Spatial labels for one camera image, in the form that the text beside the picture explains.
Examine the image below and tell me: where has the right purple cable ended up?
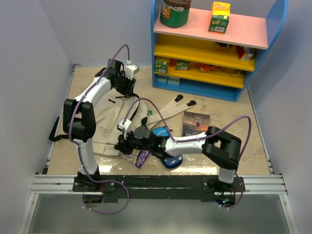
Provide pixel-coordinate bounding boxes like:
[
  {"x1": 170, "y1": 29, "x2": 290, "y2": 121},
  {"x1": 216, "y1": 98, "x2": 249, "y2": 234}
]
[{"x1": 123, "y1": 97, "x2": 252, "y2": 210}]

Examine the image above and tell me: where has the A Tale of Two Cities book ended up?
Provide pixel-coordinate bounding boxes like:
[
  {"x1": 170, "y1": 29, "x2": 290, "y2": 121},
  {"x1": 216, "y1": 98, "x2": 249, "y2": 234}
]
[{"x1": 182, "y1": 111, "x2": 210, "y2": 137}]

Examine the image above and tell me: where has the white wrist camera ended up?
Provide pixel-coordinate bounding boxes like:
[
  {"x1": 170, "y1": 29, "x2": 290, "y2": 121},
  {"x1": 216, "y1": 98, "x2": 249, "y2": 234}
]
[
  {"x1": 117, "y1": 118, "x2": 132, "y2": 134},
  {"x1": 124, "y1": 64, "x2": 139, "y2": 80}
]

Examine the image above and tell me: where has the green box left shelf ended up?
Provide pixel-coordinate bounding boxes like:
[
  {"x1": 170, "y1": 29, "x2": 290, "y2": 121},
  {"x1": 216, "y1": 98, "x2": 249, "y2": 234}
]
[{"x1": 154, "y1": 60, "x2": 169, "y2": 75}]

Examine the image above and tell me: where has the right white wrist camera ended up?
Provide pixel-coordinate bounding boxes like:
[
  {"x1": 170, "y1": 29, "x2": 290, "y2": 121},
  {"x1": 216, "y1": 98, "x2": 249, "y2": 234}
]
[{"x1": 117, "y1": 118, "x2": 132, "y2": 134}]

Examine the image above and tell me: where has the green brown jar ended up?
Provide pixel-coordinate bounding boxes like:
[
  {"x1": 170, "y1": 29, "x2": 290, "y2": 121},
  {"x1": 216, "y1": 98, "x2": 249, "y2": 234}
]
[{"x1": 160, "y1": 0, "x2": 191, "y2": 28}]

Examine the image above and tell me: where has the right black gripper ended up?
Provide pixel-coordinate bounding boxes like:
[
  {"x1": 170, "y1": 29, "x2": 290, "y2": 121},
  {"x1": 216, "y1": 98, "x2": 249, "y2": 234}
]
[{"x1": 114, "y1": 129, "x2": 153, "y2": 156}]

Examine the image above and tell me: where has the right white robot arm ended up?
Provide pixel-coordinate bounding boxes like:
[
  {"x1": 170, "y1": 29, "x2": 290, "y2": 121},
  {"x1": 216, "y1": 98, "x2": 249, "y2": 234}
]
[{"x1": 114, "y1": 126, "x2": 241, "y2": 192}]

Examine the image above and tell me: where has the orange snack packet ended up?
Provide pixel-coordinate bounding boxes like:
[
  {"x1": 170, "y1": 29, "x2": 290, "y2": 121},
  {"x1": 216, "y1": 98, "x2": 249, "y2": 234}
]
[{"x1": 197, "y1": 62, "x2": 220, "y2": 73}]

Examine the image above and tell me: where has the purple cable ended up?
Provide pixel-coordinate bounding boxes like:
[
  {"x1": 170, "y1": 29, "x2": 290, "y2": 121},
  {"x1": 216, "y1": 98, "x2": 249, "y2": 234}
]
[
  {"x1": 68, "y1": 44, "x2": 130, "y2": 215},
  {"x1": 123, "y1": 97, "x2": 252, "y2": 210}
]

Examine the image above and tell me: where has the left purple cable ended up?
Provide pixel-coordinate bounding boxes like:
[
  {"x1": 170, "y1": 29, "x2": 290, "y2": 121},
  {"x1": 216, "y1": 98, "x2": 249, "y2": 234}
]
[{"x1": 68, "y1": 44, "x2": 130, "y2": 215}]

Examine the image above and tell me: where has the beige canvas backpack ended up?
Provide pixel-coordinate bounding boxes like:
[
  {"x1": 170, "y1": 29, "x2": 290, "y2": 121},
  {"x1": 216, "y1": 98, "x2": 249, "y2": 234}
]
[{"x1": 48, "y1": 82, "x2": 197, "y2": 156}]

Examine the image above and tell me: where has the green box shelf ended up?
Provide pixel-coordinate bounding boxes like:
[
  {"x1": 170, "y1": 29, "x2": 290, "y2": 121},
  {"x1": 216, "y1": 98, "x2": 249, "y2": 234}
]
[
  {"x1": 175, "y1": 59, "x2": 190, "y2": 71},
  {"x1": 154, "y1": 60, "x2": 169, "y2": 75}
]

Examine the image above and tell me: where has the green box middle shelf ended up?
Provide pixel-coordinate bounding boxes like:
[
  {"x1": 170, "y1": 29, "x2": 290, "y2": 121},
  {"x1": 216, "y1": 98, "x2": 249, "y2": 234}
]
[{"x1": 175, "y1": 59, "x2": 190, "y2": 71}]

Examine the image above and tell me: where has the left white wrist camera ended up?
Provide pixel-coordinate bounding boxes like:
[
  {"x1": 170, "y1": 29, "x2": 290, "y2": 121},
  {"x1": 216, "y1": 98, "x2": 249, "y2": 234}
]
[{"x1": 124, "y1": 64, "x2": 139, "y2": 80}]

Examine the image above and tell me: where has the light blue box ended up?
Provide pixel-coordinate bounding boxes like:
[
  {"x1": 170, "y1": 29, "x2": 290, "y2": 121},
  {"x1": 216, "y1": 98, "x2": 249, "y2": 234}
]
[
  {"x1": 156, "y1": 74, "x2": 168, "y2": 83},
  {"x1": 167, "y1": 76, "x2": 180, "y2": 86}
]

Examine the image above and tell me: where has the light blue box left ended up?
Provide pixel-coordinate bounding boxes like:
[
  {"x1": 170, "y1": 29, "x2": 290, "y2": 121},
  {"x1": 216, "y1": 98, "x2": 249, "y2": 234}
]
[{"x1": 156, "y1": 74, "x2": 168, "y2": 83}]

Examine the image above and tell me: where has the blue colourful shelf unit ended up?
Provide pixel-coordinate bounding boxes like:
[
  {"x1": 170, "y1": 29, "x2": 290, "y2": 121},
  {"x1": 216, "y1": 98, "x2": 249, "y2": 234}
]
[{"x1": 151, "y1": 0, "x2": 289, "y2": 102}]

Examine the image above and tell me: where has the light blue box right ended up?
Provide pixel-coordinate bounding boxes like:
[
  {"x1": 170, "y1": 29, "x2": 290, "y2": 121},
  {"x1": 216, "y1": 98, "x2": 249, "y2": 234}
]
[{"x1": 167, "y1": 76, "x2": 180, "y2": 86}]

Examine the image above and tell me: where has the blue shark pencil case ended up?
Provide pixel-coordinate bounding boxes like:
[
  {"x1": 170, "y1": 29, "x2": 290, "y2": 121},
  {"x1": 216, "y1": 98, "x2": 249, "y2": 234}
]
[{"x1": 149, "y1": 127, "x2": 183, "y2": 169}]

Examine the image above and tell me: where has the aluminium rail frame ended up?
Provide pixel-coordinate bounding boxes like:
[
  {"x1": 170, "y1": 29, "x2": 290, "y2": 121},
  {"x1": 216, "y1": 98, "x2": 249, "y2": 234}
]
[{"x1": 19, "y1": 67, "x2": 299, "y2": 234}]

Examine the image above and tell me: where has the yellow green carton box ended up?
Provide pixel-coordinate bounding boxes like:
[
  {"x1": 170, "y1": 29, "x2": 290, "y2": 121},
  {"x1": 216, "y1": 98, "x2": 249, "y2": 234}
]
[{"x1": 208, "y1": 1, "x2": 231, "y2": 34}]

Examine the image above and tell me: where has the red white box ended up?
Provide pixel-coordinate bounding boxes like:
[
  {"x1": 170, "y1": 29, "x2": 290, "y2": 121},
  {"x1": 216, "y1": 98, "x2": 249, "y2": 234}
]
[{"x1": 236, "y1": 45, "x2": 254, "y2": 61}]

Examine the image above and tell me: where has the purple 52-Storey Treehouse book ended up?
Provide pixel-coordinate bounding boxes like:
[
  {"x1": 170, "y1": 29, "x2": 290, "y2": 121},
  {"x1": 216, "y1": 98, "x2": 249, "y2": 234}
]
[{"x1": 120, "y1": 150, "x2": 150, "y2": 169}]

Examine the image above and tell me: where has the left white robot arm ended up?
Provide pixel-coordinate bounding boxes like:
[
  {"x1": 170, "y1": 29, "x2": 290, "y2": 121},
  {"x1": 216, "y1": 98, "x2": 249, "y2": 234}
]
[{"x1": 63, "y1": 59, "x2": 139, "y2": 191}]

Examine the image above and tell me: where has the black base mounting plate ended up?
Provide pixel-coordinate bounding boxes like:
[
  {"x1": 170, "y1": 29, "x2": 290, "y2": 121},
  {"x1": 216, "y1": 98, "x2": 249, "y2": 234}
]
[{"x1": 73, "y1": 175, "x2": 245, "y2": 204}]

